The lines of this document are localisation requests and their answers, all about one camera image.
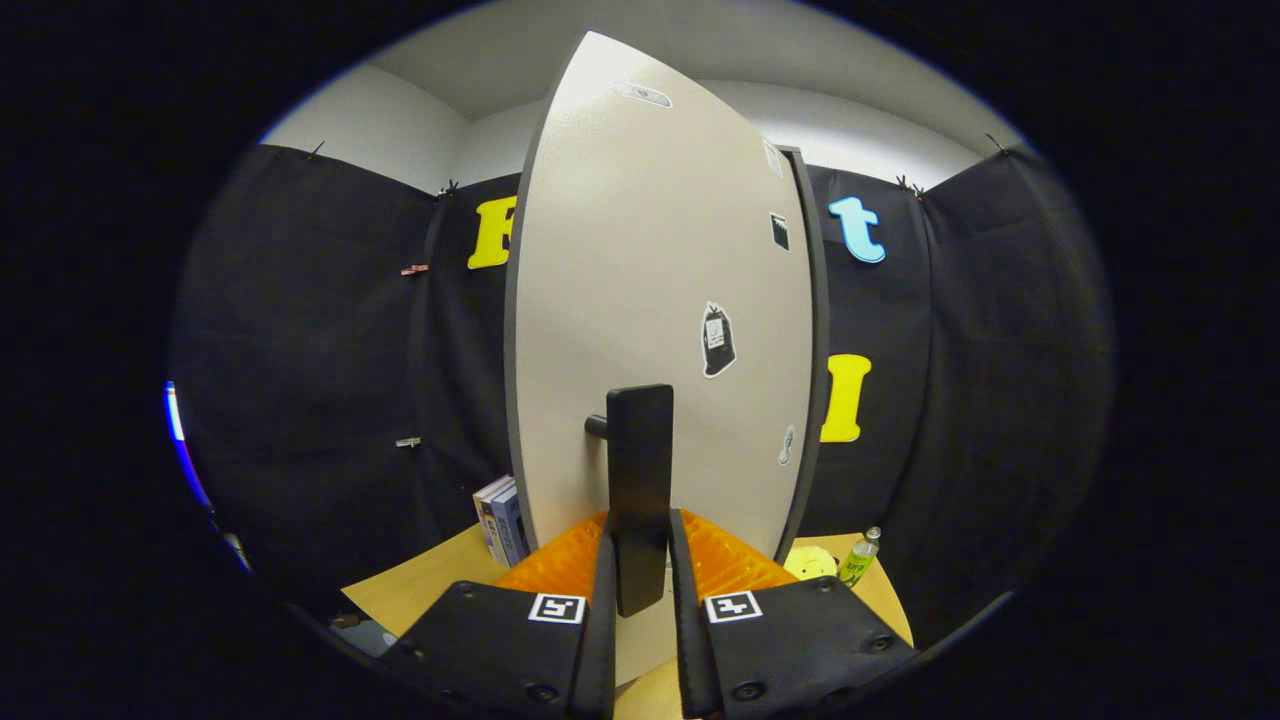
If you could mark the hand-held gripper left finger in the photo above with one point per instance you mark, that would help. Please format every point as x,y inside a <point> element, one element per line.
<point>604,640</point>

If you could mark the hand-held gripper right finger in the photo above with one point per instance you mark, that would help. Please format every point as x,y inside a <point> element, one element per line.
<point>685,640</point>

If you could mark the grey shoe cabinet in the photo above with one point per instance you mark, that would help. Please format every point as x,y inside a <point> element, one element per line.
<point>820,350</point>

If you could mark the yellow round toy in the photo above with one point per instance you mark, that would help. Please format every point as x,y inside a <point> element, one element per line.
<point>810,563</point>

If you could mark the white book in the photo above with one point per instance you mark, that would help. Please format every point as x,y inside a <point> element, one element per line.
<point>486,505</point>

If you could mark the green label bottle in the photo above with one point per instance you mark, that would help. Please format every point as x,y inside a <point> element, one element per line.
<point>858,565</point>

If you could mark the black backdrop cloth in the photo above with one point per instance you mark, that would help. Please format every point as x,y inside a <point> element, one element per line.
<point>300,350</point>

